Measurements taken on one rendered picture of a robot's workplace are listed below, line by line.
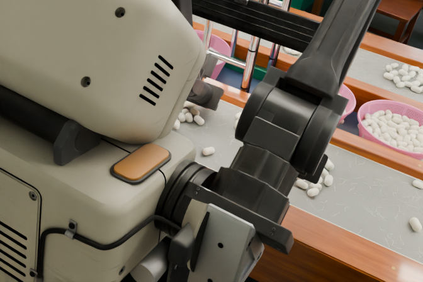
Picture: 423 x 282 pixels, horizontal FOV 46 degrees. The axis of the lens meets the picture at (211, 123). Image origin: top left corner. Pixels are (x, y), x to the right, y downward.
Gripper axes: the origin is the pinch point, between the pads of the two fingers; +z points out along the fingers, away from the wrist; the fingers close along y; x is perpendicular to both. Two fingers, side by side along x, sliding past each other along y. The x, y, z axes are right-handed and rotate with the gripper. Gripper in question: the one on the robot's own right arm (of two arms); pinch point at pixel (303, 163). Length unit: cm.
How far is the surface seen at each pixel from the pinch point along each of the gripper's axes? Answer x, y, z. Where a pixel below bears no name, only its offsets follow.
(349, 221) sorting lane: 7.7, -14.3, 9.3
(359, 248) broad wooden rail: 12.0, -18.1, 0.3
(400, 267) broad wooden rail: 12.1, -27.0, 0.2
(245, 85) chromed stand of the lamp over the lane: -16.4, 28.3, 31.3
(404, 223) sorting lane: 2.9, -26.1, 14.8
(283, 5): -46, 29, 38
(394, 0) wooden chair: -131, 9, 214
